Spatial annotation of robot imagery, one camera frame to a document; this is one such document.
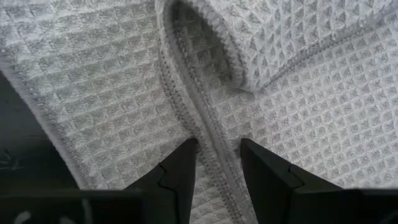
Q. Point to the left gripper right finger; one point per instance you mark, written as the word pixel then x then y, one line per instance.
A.
pixel 264 186

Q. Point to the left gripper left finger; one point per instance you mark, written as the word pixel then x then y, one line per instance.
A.
pixel 180 186

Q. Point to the white waffle weave towel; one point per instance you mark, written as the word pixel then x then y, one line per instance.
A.
pixel 93 93

